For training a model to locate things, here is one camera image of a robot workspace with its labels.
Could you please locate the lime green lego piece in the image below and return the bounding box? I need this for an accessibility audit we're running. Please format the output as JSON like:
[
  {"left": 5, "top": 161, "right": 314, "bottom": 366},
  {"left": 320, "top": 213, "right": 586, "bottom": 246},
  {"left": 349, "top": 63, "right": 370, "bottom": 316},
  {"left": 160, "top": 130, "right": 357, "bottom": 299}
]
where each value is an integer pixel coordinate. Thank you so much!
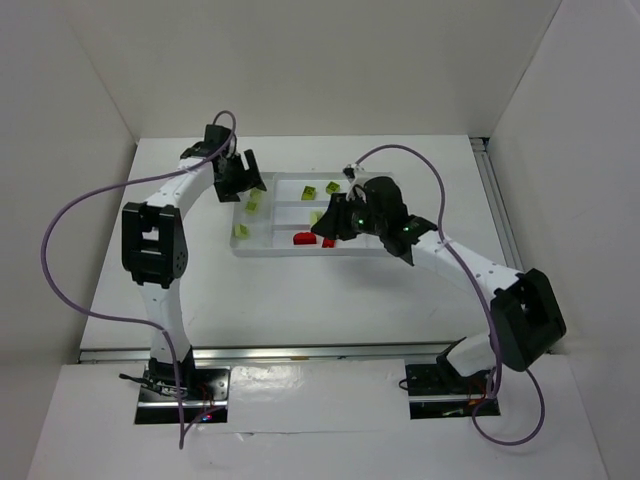
[{"left": 301, "top": 185, "right": 317, "bottom": 201}]

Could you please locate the lime green square lego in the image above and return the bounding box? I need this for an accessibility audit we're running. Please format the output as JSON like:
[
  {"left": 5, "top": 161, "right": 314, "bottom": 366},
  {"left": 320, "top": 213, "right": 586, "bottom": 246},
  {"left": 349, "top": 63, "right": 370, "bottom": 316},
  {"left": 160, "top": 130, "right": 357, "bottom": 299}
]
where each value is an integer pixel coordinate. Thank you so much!
[
  {"left": 244, "top": 197, "right": 261, "bottom": 215},
  {"left": 233, "top": 223, "right": 250, "bottom": 240}
]

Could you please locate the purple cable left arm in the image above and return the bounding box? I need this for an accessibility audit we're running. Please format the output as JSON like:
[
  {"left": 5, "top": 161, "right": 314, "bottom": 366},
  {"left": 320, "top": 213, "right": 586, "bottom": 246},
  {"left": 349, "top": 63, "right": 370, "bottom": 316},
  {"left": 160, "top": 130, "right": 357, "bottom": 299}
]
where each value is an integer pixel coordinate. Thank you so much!
[{"left": 40, "top": 110, "right": 237, "bottom": 449}]

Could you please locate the red curved lego piece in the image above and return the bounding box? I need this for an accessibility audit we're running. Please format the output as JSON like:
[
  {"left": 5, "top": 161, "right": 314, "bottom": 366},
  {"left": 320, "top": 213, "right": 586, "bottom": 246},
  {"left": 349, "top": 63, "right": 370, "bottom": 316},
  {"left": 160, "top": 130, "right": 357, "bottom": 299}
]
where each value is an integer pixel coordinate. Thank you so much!
[{"left": 292, "top": 232, "right": 317, "bottom": 246}]

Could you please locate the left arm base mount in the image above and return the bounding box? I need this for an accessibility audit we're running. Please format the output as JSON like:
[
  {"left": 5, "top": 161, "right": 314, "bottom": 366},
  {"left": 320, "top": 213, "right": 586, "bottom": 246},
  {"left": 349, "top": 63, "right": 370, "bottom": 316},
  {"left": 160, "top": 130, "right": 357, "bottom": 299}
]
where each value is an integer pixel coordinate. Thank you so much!
[{"left": 118, "top": 364, "right": 231, "bottom": 425}]

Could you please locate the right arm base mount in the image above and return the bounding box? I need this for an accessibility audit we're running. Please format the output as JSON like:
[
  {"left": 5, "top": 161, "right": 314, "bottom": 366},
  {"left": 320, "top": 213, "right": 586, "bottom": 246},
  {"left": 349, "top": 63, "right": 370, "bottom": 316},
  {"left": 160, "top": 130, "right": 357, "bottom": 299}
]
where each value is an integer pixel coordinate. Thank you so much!
[{"left": 398, "top": 340, "right": 490, "bottom": 420}]

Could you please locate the aluminium rail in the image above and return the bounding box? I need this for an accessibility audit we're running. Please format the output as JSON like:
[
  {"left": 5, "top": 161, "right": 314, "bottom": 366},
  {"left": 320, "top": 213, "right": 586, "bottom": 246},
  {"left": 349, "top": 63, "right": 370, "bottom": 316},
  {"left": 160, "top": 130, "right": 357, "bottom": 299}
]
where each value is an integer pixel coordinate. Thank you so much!
[
  {"left": 469, "top": 137, "right": 526, "bottom": 271},
  {"left": 78, "top": 341, "right": 466, "bottom": 365}
]

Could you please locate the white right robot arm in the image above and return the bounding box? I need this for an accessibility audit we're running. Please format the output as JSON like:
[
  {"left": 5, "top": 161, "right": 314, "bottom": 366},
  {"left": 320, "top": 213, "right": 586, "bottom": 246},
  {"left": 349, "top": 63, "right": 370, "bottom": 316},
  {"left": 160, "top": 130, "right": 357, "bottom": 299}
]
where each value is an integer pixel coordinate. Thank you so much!
[{"left": 311, "top": 176, "right": 567, "bottom": 378}]

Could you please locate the aluminium rail front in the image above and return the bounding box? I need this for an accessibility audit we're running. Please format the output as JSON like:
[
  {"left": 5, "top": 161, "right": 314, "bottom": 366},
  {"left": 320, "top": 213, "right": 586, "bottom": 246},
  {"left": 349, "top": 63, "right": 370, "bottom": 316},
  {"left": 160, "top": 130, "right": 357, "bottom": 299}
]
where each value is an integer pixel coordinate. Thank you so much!
[{"left": 78, "top": 341, "right": 466, "bottom": 365}]

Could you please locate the dark green square lego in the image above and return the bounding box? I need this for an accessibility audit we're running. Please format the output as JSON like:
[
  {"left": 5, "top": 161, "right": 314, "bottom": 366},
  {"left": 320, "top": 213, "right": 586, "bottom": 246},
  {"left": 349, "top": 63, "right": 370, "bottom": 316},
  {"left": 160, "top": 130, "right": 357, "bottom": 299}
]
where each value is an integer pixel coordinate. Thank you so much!
[{"left": 325, "top": 181, "right": 341, "bottom": 195}]

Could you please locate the white divided sorting tray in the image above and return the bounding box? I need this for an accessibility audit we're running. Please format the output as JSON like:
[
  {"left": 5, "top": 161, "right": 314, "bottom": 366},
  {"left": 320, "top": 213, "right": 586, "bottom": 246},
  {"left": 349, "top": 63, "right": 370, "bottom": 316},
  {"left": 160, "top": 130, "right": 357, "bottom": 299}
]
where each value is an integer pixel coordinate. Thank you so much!
[{"left": 230, "top": 172, "right": 386, "bottom": 257}]

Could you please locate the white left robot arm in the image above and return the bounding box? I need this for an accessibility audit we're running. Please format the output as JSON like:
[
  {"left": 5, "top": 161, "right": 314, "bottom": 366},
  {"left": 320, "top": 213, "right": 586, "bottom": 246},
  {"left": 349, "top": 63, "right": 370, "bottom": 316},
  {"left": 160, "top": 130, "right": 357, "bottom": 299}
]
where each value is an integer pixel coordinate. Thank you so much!
[{"left": 121, "top": 124, "right": 266, "bottom": 382}]

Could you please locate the pale and lime green lego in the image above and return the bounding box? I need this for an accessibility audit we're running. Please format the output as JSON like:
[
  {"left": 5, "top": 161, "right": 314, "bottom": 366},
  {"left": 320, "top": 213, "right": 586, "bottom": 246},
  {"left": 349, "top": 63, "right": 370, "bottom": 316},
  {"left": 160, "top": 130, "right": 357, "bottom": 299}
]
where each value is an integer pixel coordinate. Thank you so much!
[{"left": 249, "top": 188, "right": 264, "bottom": 199}]

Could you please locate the pale green lego plate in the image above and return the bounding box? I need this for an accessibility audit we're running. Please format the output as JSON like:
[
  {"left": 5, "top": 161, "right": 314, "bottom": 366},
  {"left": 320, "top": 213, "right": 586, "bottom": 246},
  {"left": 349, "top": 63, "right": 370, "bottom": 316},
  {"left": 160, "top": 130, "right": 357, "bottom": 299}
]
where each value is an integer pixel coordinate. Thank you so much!
[{"left": 310, "top": 211, "right": 324, "bottom": 226}]

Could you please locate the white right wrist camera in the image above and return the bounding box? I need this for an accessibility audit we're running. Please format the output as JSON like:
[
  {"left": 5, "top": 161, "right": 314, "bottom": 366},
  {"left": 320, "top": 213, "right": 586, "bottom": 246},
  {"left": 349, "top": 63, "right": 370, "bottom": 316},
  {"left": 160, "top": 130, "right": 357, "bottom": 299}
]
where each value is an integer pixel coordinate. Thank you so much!
[{"left": 343, "top": 164, "right": 375, "bottom": 186}]

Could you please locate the aluminium rail right side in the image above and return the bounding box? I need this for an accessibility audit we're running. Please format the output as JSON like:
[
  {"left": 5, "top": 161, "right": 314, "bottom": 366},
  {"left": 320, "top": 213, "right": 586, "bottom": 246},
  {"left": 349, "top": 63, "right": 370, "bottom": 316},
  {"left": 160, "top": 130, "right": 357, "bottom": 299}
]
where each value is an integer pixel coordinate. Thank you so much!
[{"left": 469, "top": 137, "right": 526, "bottom": 271}]

